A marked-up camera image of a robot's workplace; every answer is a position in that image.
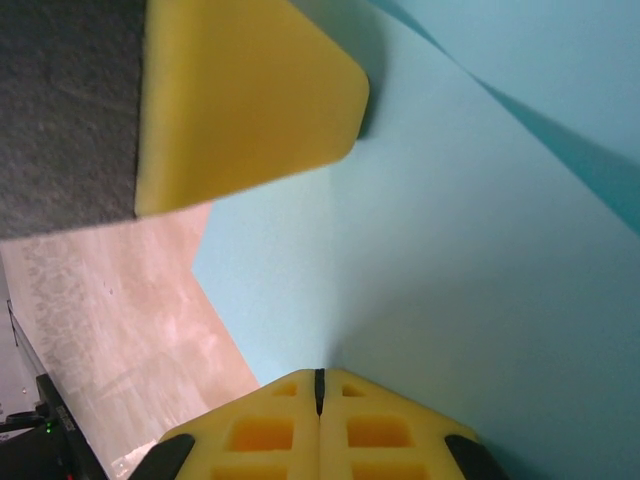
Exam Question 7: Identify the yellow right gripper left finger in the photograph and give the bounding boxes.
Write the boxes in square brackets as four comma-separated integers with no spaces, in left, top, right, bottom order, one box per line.
[142,368,322,480]

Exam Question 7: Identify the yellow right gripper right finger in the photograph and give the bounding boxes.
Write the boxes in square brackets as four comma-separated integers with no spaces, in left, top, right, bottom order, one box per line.
[318,368,509,480]

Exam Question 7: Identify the light blue cloth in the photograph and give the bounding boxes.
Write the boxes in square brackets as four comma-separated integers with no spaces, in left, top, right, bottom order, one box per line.
[191,0,640,480]

